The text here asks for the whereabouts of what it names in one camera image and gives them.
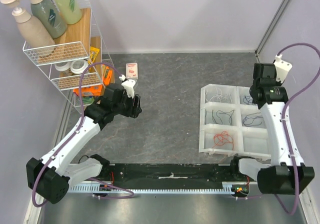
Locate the white compartment organizer tray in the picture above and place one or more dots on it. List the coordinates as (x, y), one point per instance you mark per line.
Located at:
(230, 124)

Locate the white wire shelf rack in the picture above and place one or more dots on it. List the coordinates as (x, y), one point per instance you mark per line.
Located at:
(73, 45)

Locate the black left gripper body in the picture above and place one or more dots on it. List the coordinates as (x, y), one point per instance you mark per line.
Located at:
(127, 108)

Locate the white and red small box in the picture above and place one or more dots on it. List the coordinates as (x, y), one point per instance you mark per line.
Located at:
(131, 71)

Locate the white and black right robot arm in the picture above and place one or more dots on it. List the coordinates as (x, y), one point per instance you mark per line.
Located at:
(287, 173)

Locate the dark green pump bottle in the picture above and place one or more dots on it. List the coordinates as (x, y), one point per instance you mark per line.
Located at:
(49, 16)

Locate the beige pump bottle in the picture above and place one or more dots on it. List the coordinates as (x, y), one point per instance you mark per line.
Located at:
(31, 29)

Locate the orange box on shelf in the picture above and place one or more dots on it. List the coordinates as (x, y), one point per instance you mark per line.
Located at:
(107, 73)

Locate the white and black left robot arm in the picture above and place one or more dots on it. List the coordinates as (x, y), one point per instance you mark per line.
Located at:
(52, 175)

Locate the yellow snack packet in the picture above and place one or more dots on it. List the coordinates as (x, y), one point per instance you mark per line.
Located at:
(93, 54)

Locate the light green bottle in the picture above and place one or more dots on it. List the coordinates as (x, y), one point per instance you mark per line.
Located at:
(70, 10)

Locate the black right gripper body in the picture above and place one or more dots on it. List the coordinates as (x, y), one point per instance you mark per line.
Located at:
(261, 69)

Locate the orange flat package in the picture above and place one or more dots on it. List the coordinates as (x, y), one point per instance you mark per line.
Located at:
(95, 90)

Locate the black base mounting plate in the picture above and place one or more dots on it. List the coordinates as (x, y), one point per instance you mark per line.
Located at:
(122, 172)

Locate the green box on shelf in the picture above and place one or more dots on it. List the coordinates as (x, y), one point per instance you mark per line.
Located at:
(87, 100)

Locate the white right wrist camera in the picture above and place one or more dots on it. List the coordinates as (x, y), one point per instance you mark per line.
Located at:
(282, 68)

